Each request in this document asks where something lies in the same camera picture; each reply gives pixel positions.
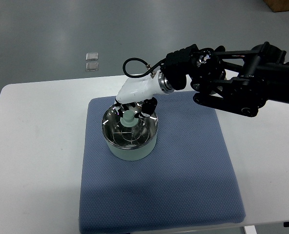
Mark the glass lid with green knob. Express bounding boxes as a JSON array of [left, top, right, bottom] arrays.
[[102, 105, 158, 150]]

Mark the mint green pot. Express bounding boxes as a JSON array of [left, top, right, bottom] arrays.
[[106, 103, 157, 161]]

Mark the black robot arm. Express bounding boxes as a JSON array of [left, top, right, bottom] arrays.
[[161, 42, 289, 117]]

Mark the blue quilted mat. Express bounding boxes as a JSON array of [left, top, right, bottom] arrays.
[[79, 91, 246, 234]]

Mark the brown cardboard box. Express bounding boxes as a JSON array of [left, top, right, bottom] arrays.
[[264, 0, 289, 13]]

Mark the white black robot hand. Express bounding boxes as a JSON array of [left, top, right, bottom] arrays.
[[114, 70, 174, 118]]

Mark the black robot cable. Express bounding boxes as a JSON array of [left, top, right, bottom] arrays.
[[123, 58, 168, 79]]

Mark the upper floor metal plate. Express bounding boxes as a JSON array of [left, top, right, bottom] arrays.
[[85, 52, 99, 61]]

